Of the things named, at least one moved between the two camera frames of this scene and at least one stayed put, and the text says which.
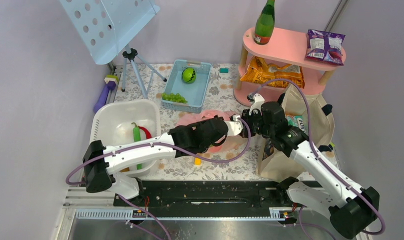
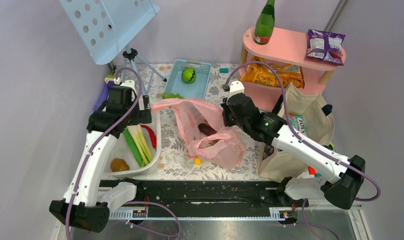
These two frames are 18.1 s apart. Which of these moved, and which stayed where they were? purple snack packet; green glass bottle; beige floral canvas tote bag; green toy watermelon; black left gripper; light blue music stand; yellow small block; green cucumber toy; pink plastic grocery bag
Moved: black left gripper; green cucumber toy; pink plastic grocery bag
Stayed: beige floral canvas tote bag; yellow small block; green glass bottle; green toy watermelon; light blue music stand; purple snack packet
